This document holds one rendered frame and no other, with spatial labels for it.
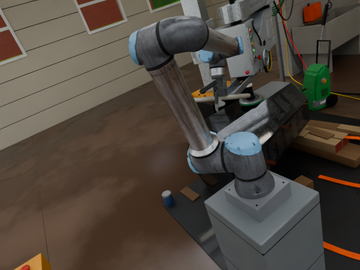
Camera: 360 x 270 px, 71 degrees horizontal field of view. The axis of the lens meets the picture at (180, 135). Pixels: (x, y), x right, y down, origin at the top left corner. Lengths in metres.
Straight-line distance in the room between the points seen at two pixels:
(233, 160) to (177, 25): 0.61
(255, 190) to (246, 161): 0.16
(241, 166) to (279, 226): 0.30
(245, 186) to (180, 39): 0.71
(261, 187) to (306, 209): 0.23
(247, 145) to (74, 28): 7.18
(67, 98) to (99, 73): 1.16
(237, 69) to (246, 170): 1.28
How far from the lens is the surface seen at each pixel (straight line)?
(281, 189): 1.26
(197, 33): 0.89
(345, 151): 2.92
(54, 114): 7.91
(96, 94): 8.02
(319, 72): 3.80
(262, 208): 1.21
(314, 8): 5.43
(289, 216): 1.26
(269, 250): 1.23
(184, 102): 0.99
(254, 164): 1.15
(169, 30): 0.86
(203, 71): 3.09
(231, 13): 2.15
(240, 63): 2.25
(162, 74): 0.94
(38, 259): 1.27
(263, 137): 2.26
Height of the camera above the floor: 1.77
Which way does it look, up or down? 26 degrees down
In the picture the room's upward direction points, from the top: 19 degrees counter-clockwise
